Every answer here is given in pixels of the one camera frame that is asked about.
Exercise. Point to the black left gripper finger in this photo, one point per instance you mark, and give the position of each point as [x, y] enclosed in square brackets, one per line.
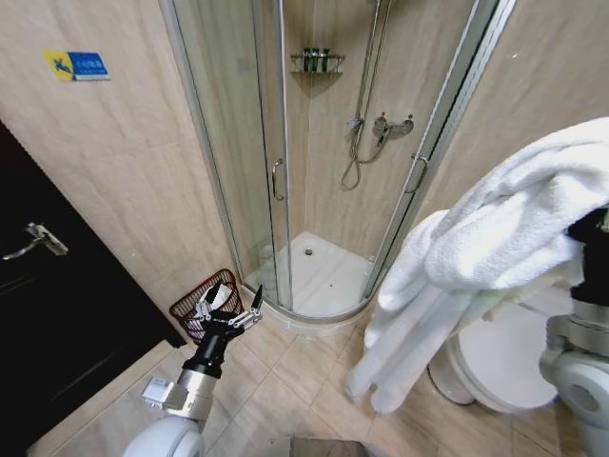
[257, 304]
[205, 311]

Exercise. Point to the white used towel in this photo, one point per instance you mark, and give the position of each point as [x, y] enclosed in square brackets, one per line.
[499, 228]

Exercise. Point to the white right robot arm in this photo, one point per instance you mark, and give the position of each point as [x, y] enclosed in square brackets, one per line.
[578, 385]

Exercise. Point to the dark robot base panel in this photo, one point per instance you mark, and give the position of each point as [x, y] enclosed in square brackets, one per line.
[326, 448]

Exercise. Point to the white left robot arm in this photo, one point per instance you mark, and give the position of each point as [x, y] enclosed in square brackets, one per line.
[164, 435]

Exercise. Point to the red plastic hamper basket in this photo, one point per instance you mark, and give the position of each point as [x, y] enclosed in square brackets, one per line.
[188, 311]

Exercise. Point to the white cloth in hamper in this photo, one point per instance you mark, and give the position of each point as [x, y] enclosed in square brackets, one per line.
[227, 295]

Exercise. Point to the white shower tray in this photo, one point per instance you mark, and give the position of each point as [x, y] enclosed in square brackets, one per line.
[323, 290]

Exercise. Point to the dark wooden door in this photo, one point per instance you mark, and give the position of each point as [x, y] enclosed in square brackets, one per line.
[62, 309]

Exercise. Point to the white toilet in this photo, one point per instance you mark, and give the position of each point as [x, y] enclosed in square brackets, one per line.
[499, 366]

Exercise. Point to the curved glass shower door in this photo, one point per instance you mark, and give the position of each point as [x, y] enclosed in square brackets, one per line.
[223, 143]
[442, 119]

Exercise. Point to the chrome shower mixer tap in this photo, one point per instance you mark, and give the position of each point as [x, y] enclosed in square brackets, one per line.
[392, 126]

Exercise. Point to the dark green toiletry bottle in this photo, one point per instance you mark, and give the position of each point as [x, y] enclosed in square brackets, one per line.
[322, 61]
[307, 61]
[314, 61]

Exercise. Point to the chrome shower slider bracket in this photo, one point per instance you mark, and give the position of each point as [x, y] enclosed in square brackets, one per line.
[355, 126]

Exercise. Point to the chrome shower riser rail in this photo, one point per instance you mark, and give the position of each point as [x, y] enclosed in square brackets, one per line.
[373, 57]

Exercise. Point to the blue yellow wall sign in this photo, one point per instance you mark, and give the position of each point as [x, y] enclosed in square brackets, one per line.
[78, 65]

